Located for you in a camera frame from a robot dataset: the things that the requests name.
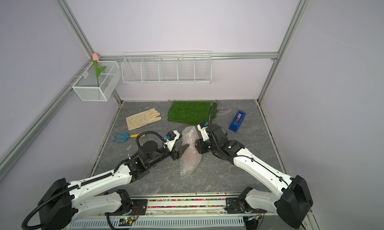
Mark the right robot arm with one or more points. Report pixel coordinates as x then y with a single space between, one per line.
288 197

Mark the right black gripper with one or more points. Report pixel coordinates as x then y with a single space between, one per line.
199 148

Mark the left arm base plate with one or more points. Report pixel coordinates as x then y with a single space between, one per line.
135 207

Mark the blue yellow garden fork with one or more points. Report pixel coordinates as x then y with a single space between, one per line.
123 137

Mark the white wire wall shelf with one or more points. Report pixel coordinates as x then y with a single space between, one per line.
167 67

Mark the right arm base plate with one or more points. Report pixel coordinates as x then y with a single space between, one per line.
238 206

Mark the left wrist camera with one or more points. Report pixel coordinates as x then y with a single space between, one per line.
170 139

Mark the blue tape dispenser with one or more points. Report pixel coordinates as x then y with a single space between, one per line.
237 121

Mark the pink artificial tulip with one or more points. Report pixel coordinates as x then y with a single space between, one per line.
98 69

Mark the green artificial grass mat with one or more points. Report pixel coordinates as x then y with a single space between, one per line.
192 112

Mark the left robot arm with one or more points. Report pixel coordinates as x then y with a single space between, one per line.
66 202

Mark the beige work glove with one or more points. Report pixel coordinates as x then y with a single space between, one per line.
139 120

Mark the white mesh wall basket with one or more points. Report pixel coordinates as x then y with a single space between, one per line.
86 85

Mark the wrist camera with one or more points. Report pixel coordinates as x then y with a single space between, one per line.
170 139
202 128

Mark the clear bubble wrap sheet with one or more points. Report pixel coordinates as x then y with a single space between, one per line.
191 157

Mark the aluminium front rail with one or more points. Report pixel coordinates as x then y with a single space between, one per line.
186 206

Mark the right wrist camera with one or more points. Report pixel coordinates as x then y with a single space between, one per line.
202 128

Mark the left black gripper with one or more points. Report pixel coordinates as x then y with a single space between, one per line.
179 152

